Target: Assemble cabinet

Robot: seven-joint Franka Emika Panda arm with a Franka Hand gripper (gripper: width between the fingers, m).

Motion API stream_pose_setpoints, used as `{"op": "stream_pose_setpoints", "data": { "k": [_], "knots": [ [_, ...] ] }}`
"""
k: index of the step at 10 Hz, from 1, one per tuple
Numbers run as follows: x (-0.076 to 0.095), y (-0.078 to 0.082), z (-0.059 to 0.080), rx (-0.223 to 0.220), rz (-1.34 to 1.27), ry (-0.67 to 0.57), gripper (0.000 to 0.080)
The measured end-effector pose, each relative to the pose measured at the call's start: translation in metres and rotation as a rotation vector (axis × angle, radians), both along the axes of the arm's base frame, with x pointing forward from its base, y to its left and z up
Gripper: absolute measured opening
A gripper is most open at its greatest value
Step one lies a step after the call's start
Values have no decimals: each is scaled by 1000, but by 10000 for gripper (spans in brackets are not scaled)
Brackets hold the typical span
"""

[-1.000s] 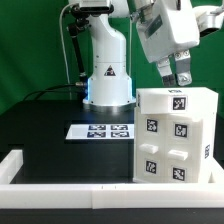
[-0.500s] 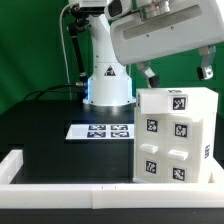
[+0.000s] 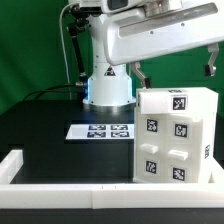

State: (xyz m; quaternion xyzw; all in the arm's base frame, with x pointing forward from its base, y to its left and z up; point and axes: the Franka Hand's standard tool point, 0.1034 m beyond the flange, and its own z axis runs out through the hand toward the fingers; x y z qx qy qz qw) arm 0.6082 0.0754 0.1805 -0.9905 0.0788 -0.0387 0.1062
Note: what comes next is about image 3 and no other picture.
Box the white U-shaped fence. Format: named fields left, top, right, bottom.
left=0, top=150, right=224, bottom=209

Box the white cable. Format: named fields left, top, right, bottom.
left=58, top=2, right=81, bottom=85

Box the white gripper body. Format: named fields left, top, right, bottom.
left=103, top=1, right=224, bottom=65

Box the white marker sheet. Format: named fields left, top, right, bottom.
left=66, top=124, right=134, bottom=140

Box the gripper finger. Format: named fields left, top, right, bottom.
left=204, top=43, right=219, bottom=77
left=130, top=62, right=151, bottom=89

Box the white cabinet top block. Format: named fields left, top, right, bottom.
left=135, top=87, right=201, bottom=116

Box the white cabinet box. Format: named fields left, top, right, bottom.
left=134, top=87, right=218, bottom=183

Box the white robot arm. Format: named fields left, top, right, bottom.
left=68, top=0, right=224, bottom=108

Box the white cabinet door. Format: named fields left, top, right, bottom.
left=133, top=113, right=166, bottom=183
left=165, top=115, right=203, bottom=183

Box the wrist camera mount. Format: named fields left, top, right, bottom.
left=101, top=0, right=146, bottom=14

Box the black cable bundle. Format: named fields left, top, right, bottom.
left=22, top=4, right=91, bottom=102

